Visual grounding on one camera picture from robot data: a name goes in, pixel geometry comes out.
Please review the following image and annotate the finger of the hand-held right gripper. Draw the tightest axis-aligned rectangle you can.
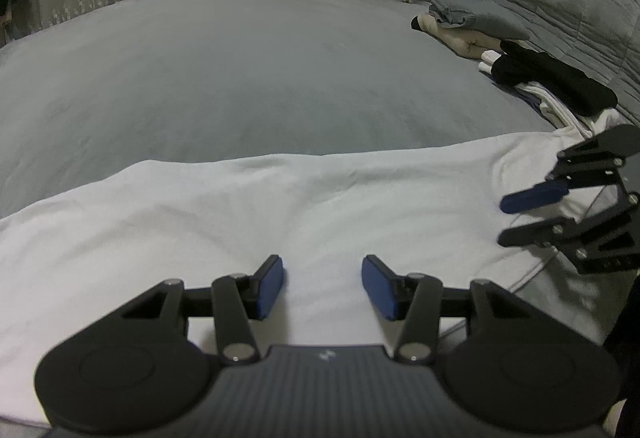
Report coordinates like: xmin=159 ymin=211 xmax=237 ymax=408
xmin=497 ymin=210 xmax=640 ymax=275
xmin=500 ymin=124 xmax=640 ymax=215

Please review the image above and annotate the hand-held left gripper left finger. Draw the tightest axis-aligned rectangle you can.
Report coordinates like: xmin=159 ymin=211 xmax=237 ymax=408
xmin=120 ymin=254 xmax=288 ymax=364

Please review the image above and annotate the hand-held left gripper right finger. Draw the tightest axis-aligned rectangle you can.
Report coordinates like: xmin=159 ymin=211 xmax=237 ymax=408
xmin=361 ymin=254 xmax=531 ymax=365

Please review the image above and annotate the white t-shirt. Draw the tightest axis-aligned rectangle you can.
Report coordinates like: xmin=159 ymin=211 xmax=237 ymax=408
xmin=0 ymin=125 xmax=626 ymax=429

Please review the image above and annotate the folded white garment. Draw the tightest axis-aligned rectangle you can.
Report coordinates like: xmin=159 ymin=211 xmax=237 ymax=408
xmin=477 ymin=49 xmax=623 ymax=139

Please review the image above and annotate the folded black garment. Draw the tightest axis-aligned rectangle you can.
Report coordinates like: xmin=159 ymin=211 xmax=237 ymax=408
xmin=491 ymin=39 xmax=618 ymax=119

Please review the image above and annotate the folded beige garment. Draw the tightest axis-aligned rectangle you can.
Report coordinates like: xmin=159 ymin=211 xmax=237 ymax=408
xmin=411 ymin=13 xmax=506 ymax=60

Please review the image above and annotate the folded grey garment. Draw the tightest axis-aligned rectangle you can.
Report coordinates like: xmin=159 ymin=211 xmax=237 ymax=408
xmin=426 ymin=0 xmax=531 ymax=41

